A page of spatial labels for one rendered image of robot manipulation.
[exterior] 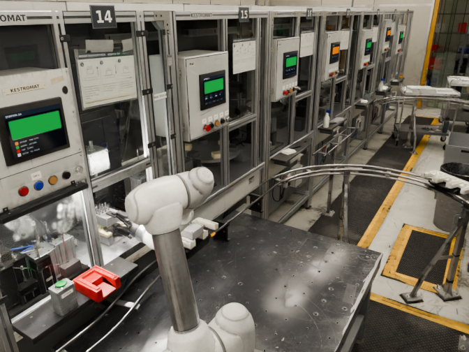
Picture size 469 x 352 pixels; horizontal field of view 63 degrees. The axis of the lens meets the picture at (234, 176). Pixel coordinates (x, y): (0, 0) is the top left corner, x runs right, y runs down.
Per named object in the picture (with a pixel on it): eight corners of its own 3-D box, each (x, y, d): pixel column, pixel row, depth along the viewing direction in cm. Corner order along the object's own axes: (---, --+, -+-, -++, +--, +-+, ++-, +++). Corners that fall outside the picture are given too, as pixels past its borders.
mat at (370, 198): (358, 265, 333) (358, 265, 332) (295, 246, 362) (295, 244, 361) (440, 118, 787) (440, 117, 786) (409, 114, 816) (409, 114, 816)
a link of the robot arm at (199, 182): (195, 178, 154) (164, 187, 146) (211, 154, 140) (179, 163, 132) (209, 207, 151) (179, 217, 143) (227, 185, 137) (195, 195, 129)
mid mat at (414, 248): (454, 299, 293) (455, 298, 292) (380, 275, 320) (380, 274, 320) (464, 239, 371) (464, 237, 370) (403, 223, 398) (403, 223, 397)
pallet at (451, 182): (419, 183, 299) (421, 171, 295) (431, 179, 305) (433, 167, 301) (462, 202, 269) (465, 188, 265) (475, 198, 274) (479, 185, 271)
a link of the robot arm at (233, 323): (263, 353, 158) (264, 311, 149) (227, 377, 147) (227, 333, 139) (238, 330, 169) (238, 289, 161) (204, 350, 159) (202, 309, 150)
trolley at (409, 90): (393, 147, 622) (403, 86, 585) (389, 137, 673) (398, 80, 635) (453, 151, 602) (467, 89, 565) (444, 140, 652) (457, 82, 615)
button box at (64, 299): (62, 316, 153) (56, 292, 149) (50, 309, 157) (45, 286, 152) (79, 304, 159) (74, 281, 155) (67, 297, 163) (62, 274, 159)
